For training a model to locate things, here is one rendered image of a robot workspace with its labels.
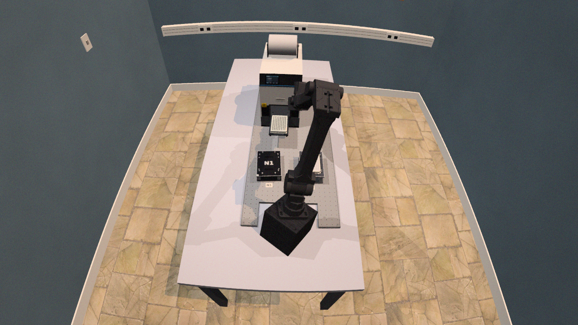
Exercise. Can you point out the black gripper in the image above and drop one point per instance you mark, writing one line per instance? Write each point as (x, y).
(290, 107)

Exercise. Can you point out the beige plate with grid of square wells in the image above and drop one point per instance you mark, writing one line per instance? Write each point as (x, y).
(279, 124)

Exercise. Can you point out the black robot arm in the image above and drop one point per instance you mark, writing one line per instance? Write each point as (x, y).
(325, 98)

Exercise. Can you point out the black rectangular frame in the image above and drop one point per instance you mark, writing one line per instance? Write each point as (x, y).
(268, 166)

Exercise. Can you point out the cream multi-well plate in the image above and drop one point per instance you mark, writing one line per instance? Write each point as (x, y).
(317, 168)

